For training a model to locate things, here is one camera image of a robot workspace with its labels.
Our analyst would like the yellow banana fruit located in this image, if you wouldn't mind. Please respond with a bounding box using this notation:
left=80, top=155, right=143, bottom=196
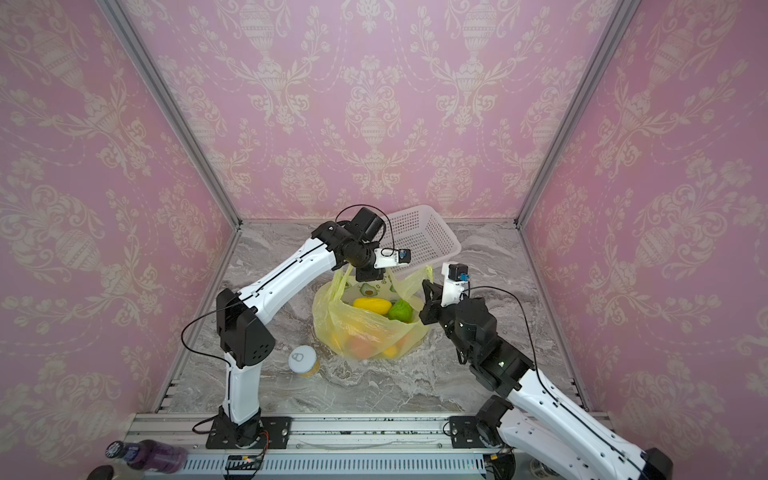
left=352, top=297, right=393, bottom=316

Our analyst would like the green fruit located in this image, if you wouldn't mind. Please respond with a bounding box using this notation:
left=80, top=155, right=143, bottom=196
left=387, top=299, right=414, bottom=324

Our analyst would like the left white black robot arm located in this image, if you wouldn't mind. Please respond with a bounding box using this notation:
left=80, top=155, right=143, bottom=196
left=214, top=207, right=388, bottom=448

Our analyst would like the black round object left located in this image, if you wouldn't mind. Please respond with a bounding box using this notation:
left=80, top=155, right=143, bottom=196
left=86, top=465, right=116, bottom=480

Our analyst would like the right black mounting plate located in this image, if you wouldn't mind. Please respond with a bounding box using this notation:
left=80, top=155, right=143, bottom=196
left=448, top=416, right=507, bottom=450

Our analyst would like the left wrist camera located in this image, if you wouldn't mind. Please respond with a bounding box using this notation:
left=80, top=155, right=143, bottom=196
left=374, top=248, right=411, bottom=269

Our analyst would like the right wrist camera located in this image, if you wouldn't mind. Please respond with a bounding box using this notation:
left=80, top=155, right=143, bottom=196
left=441, top=263, right=470, bottom=307

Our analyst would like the purple drink bottle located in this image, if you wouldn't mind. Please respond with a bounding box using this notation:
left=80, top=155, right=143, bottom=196
left=105, top=440, right=188, bottom=474

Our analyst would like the small circuit board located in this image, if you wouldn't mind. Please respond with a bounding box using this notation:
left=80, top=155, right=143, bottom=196
left=224, top=454, right=265, bottom=479

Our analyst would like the red lychee fruit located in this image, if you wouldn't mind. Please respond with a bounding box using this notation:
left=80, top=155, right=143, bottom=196
left=346, top=336, right=378, bottom=360

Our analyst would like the white plastic basket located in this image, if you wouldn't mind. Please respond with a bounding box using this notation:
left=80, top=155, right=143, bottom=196
left=388, top=205, right=462, bottom=278

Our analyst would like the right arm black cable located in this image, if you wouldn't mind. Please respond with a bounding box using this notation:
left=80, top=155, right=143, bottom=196
left=464, top=284, right=646, bottom=475

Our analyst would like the black mounting plate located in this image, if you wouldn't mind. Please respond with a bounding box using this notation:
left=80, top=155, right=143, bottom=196
left=206, top=416, right=293, bottom=450
left=448, top=416, right=507, bottom=450

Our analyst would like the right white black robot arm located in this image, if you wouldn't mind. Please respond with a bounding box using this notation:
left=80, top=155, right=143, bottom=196
left=419, top=280, right=673, bottom=479

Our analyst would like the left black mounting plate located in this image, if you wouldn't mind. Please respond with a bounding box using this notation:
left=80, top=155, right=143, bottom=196
left=206, top=416, right=293, bottom=450

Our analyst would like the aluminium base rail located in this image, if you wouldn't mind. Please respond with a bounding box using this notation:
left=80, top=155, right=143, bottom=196
left=125, top=413, right=564, bottom=479

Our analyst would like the yellow-green plastic bag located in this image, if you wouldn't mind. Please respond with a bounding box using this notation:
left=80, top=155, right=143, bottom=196
left=312, top=266, right=434, bottom=360

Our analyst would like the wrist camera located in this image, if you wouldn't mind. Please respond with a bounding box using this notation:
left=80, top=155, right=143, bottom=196
left=441, top=263, right=470, bottom=307
left=374, top=248, right=411, bottom=269

